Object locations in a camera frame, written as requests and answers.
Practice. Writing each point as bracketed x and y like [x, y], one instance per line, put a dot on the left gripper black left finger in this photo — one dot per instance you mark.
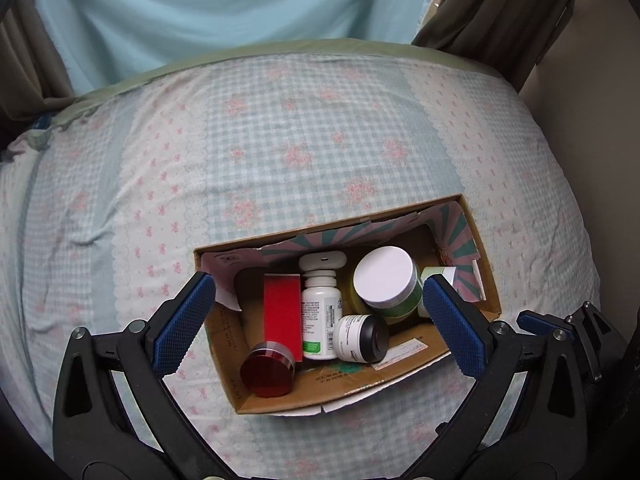
[114, 417]

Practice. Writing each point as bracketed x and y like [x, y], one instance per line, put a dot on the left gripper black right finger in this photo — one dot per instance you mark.
[525, 416]

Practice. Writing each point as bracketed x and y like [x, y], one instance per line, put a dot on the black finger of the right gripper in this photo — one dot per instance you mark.
[543, 325]
[598, 344]

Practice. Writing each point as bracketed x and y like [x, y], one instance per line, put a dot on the white round jar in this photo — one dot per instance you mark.
[435, 299]

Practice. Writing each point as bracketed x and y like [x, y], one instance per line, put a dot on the red jar silver lid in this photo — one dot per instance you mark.
[269, 370]

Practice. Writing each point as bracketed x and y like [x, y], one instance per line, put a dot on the small jar black lid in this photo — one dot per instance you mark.
[361, 338]

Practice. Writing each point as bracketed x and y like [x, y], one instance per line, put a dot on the green jar white lid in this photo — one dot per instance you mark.
[386, 280]

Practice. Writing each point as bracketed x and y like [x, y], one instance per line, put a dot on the red rectangular box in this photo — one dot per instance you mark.
[282, 305]

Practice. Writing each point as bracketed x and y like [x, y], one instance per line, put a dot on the white pill bottle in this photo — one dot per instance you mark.
[322, 308]

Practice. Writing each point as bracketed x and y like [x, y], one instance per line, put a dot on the yellow tape roll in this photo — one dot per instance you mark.
[356, 305]

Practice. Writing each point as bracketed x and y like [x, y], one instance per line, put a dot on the white earbuds case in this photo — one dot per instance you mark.
[322, 261]

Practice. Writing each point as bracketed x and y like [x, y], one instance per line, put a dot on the open cardboard box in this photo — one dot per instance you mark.
[437, 233]

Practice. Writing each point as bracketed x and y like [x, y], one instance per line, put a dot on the patchwork floral bed sheet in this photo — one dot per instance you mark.
[101, 211]

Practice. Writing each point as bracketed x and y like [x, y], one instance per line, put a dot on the light blue curtain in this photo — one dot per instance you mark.
[102, 42]

